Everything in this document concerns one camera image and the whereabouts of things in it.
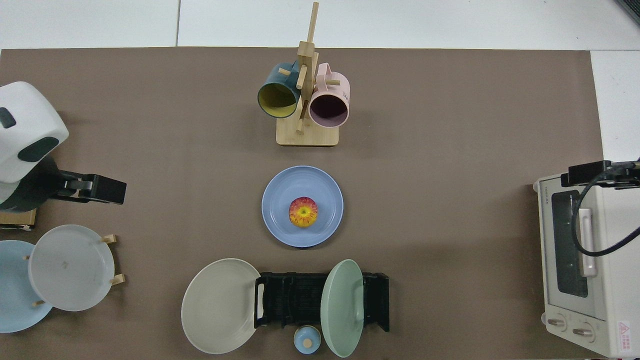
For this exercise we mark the red yellow apple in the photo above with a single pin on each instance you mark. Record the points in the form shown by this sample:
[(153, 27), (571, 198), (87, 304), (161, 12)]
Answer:
[(303, 212)]

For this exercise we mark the wooden plate rack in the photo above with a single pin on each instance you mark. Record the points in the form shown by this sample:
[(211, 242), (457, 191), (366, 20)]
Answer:
[(112, 239)]

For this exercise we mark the grey plate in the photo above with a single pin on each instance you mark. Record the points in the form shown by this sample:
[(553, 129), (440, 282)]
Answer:
[(70, 267)]

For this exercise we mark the light blue plate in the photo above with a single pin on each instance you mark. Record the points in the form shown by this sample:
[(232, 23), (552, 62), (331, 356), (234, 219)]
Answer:
[(15, 300)]

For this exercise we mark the cream plate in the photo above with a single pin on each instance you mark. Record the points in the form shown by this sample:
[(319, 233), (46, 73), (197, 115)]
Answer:
[(220, 305)]

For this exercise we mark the black dish rack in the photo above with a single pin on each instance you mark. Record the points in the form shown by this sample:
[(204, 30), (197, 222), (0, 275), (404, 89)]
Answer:
[(295, 300)]

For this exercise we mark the green plate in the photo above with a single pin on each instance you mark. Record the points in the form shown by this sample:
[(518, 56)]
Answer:
[(342, 310)]

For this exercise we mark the brown table cloth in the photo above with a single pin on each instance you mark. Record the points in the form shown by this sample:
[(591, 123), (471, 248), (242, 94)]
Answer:
[(150, 150)]

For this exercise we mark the pale toaster oven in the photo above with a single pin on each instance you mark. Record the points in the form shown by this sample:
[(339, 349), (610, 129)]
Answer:
[(610, 300)]

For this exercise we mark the dark flat device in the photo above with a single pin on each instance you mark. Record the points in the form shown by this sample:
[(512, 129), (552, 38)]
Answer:
[(631, 9)]

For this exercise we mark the dark teal mug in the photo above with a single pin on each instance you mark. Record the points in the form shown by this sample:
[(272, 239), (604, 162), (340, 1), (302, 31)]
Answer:
[(272, 77)]

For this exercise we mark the wooden cup stand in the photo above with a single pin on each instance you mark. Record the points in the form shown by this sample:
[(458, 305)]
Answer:
[(307, 135)]

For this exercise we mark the small blue round thing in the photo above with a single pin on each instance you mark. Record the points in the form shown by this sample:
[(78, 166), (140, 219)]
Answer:
[(307, 341)]

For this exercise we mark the pink mug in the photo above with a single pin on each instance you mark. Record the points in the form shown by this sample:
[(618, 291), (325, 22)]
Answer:
[(337, 85)]

